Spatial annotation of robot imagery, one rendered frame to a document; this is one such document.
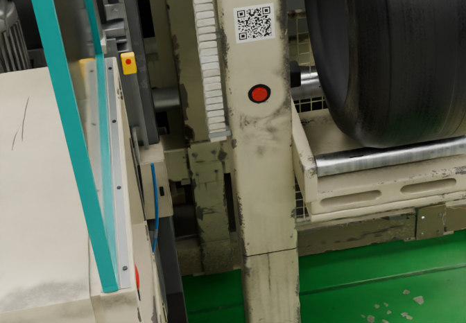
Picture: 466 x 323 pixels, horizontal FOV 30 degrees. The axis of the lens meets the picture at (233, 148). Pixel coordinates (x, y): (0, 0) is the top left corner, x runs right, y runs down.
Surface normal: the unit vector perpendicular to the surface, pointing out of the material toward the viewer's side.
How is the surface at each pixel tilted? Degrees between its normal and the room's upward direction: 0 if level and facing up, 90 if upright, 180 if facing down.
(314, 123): 0
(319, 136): 0
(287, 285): 90
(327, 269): 0
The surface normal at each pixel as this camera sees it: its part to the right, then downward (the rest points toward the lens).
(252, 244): 0.15, 0.60
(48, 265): -0.07, -0.79
